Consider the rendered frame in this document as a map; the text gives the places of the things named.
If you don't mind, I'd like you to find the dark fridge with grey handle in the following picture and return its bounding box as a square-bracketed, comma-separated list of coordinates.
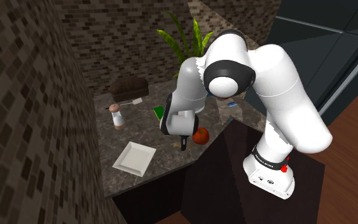
[244, 0, 358, 127]

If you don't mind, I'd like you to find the dark brown bread loaf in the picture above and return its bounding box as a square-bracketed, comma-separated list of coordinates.
[109, 77, 149, 104]

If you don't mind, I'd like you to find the white spatula dark handle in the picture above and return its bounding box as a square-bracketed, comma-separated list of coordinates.
[105, 97, 144, 110]

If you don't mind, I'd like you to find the red apple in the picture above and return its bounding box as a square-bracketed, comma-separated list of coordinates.
[192, 127, 210, 146]

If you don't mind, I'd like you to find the green potted plant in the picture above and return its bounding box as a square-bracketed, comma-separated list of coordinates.
[156, 10, 215, 79]

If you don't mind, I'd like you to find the dark robot stand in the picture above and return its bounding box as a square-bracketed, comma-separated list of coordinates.
[180, 118, 326, 224]

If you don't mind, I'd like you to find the white square plate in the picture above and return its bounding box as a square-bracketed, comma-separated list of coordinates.
[112, 141, 157, 178]

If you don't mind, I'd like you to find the green book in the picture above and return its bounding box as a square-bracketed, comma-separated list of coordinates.
[153, 106, 165, 122]

